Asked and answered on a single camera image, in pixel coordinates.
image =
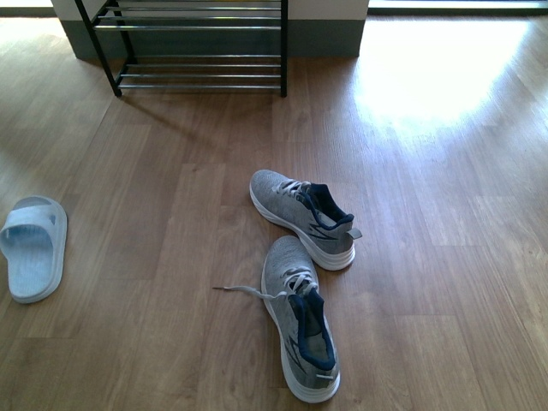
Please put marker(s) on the grey sneaker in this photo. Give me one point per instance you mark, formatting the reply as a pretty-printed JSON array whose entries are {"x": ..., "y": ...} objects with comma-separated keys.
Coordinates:
[
  {"x": 308, "y": 209},
  {"x": 290, "y": 290}
]

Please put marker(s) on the light blue slipper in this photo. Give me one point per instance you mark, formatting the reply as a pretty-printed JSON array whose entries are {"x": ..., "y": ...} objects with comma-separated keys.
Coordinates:
[{"x": 33, "y": 241}]

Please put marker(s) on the black metal shoe rack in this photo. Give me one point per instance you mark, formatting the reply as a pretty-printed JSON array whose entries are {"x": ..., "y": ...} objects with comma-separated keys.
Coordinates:
[{"x": 233, "y": 46}]

